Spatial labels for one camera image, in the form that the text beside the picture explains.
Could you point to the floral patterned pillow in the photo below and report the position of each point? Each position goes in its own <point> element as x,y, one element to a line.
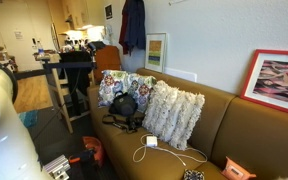
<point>114,83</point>

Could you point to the brown leather sofa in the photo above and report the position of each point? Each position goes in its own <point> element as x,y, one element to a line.
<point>250,133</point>

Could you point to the clear water bottle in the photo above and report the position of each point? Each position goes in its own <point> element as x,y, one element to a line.
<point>40,48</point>

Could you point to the teal rug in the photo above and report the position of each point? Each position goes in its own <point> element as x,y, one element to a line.
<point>30,118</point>

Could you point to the paper door sign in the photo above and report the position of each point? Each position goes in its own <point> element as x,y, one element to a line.
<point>18,35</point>

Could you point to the wood framed striped picture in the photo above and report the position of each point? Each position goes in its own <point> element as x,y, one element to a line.
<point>155,51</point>

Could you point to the dark hanging jacket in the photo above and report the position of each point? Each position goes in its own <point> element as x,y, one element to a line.
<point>134,26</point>

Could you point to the black camera bag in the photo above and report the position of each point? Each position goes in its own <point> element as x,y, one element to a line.
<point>124,105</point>

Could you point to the red framed picture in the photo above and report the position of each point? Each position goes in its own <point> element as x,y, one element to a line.
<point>277,80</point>

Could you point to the shaggy cream pillow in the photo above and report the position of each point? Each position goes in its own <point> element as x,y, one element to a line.
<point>170,113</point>

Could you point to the silver metal bracket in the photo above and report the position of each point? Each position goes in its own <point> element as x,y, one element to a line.
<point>55,165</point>

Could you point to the orange black clamp tool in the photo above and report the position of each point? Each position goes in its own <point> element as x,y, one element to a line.
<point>84,156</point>

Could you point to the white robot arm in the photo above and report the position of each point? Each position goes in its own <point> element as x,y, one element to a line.
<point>4,143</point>

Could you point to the orange tissue pouch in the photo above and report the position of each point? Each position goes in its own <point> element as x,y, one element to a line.
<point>235,171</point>

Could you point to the white power adapter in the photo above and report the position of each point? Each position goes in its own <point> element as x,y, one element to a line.
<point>151,141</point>

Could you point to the small dark wall poster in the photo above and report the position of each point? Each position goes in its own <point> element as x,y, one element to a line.
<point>108,11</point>

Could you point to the orange chair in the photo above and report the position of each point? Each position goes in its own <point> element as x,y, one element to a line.
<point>107,60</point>

